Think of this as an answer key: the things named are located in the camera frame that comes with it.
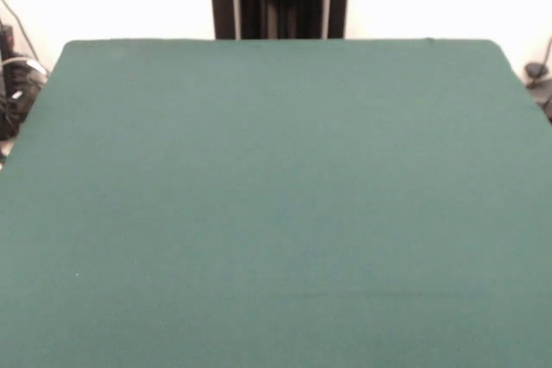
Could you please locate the dark green table cloth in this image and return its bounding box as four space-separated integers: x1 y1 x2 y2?
0 39 552 368

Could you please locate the black cable bundle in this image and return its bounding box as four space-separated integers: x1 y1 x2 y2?
0 22 49 141

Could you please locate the black cable with plug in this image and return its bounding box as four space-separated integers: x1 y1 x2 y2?
524 35 552 123

